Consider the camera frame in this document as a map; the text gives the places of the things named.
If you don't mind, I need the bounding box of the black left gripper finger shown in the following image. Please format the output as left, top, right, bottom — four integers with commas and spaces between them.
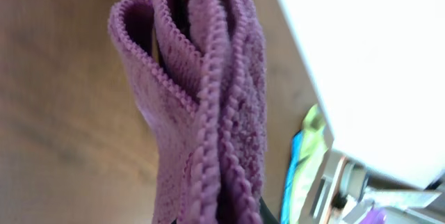
259, 198, 279, 224

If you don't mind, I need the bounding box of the green cloth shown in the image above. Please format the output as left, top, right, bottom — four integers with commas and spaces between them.
289, 104, 327, 224

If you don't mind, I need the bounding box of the blue cloth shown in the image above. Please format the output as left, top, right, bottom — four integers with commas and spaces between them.
280, 131, 302, 224

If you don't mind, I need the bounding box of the purple microfiber cloth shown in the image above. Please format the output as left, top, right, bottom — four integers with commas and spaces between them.
108, 0, 267, 223

